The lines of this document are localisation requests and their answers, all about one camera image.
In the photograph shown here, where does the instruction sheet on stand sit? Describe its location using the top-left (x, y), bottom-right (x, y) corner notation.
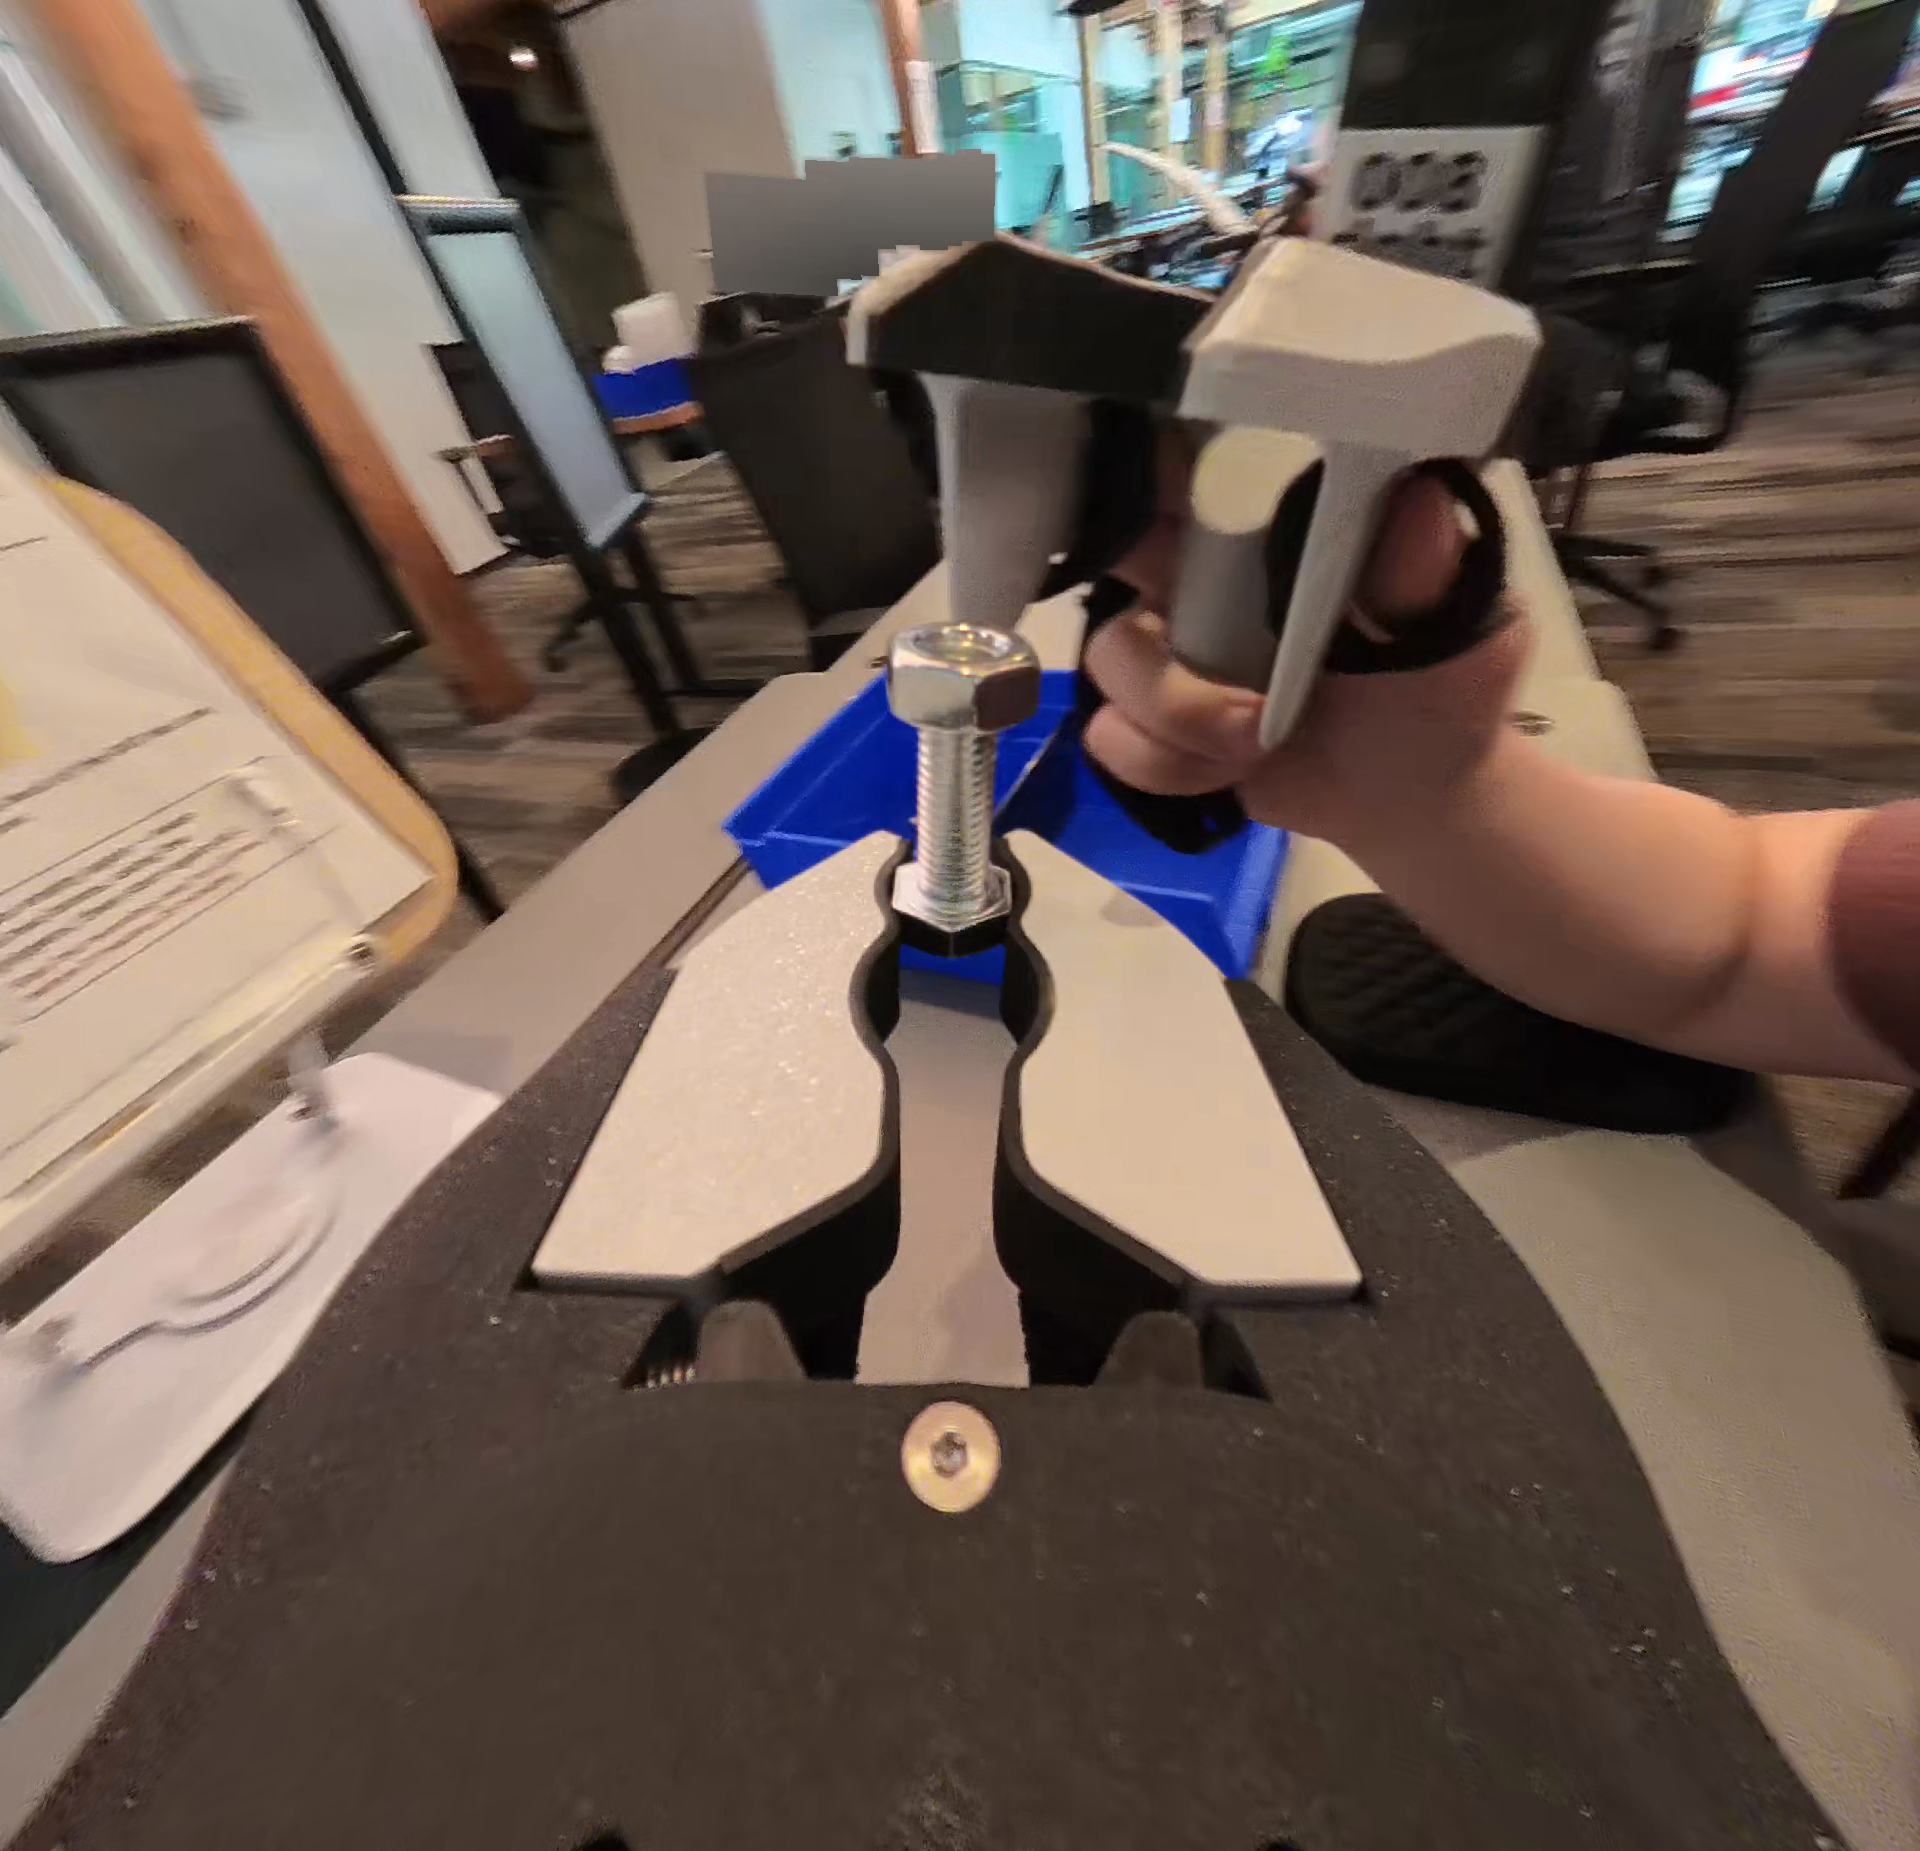
top-left (0, 448), bottom-right (506, 1566)

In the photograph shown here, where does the small blue storage bin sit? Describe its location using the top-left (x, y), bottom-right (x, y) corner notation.
top-left (594, 365), bottom-right (704, 438)

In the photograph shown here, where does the black framed easel board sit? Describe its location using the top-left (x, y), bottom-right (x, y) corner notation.
top-left (402, 195), bottom-right (725, 808)

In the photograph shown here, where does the silver hex nut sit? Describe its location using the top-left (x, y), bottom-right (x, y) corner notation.
top-left (885, 622), bottom-right (1043, 738)

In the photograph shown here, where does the person's right hand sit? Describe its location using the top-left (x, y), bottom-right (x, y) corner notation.
top-left (1081, 472), bottom-right (1522, 844)

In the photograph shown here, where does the dark bin divider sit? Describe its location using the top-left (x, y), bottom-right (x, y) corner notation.
top-left (991, 725), bottom-right (1074, 825)

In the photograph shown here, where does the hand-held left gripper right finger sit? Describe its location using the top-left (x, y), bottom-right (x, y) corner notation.
top-left (994, 829), bottom-right (1367, 1385)

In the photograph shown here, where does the blue plastic parts bin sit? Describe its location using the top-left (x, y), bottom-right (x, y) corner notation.
top-left (724, 665), bottom-right (1292, 985)

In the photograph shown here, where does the black office chair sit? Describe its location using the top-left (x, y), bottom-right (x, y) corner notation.
top-left (1522, 307), bottom-right (1764, 652)
top-left (694, 296), bottom-right (941, 672)

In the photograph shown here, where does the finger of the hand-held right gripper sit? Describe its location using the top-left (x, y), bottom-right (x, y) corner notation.
top-left (1171, 236), bottom-right (1547, 754)
top-left (844, 236), bottom-right (1219, 635)

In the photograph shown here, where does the black framed panel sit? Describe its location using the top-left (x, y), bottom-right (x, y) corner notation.
top-left (0, 317), bottom-right (426, 686)

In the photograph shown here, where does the wooden pillar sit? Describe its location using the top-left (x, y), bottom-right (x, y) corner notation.
top-left (0, 0), bottom-right (538, 725)

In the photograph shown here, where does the person's right forearm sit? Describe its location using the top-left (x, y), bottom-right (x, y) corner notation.
top-left (1425, 650), bottom-right (1863, 1092)

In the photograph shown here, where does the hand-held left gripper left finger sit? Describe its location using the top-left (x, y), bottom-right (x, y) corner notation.
top-left (530, 831), bottom-right (907, 1385)

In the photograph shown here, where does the silver hex bolt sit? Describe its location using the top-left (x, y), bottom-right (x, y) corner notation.
top-left (885, 622), bottom-right (1043, 957)

